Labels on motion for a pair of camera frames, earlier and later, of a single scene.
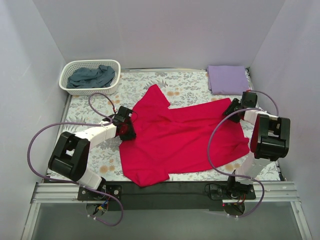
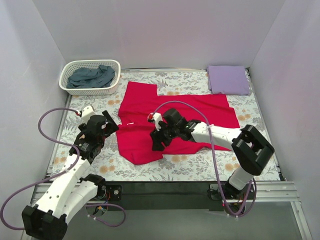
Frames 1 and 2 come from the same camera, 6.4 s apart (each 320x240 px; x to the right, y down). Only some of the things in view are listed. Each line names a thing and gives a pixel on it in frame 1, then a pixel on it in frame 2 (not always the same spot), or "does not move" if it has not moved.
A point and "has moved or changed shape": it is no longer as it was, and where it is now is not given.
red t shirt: x=193 y=138 has moved or changed shape
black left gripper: x=128 y=133 → x=109 y=124
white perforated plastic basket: x=89 y=77 does not move
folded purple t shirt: x=227 y=80 does not move
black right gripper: x=230 y=110 → x=160 y=138
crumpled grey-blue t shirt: x=80 y=77 does not move
